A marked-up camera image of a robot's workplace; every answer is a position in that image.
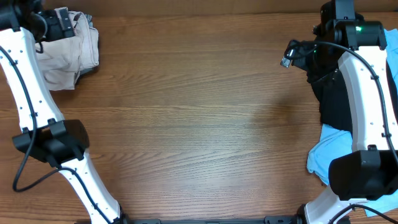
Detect beige khaki shorts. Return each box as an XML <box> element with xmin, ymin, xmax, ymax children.
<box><xmin>36</xmin><ymin>11</ymin><xmax>81</xmax><ymax>91</ymax></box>

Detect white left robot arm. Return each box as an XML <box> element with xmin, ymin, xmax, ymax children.
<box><xmin>1</xmin><ymin>1</ymin><xmax>130</xmax><ymax>224</ymax></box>

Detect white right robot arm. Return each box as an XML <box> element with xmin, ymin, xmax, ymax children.
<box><xmin>284</xmin><ymin>18</ymin><xmax>397</xmax><ymax>223</ymax></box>

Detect black garment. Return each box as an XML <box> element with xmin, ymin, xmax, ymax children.
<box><xmin>309</xmin><ymin>62</ymin><xmax>398</xmax><ymax>134</ymax></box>

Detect folded light blue jeans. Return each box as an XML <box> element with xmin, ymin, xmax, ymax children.
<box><xmin>74</xmin><ymin>12</ymin><xmax>99</xmax><ymax>85</ymax></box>

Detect light blue t-shirt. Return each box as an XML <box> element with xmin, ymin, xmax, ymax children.
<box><xmin>307</xmin><ymin>29</ymin><xmax>397</xmax><ymax>213</ymax></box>

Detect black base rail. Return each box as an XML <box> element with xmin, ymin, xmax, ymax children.
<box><xmin>127</xmin><ymin>216</ymin><xmax>304</xmax><ymax>224</ymax></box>

